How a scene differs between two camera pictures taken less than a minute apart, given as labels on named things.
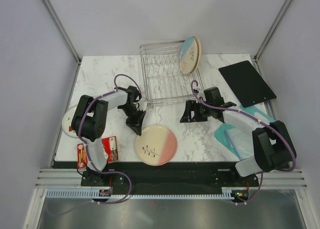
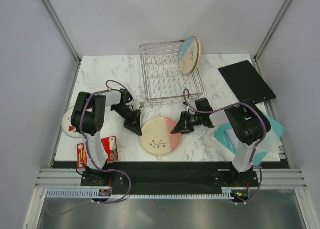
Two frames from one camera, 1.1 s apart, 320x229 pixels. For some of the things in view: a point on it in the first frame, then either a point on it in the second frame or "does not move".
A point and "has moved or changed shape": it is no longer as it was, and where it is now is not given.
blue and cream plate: [188, 56] does not move
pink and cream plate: [157, 146] has moved or changed shape
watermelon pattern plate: [67, 119] does not move
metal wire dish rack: [163, 81] does not move
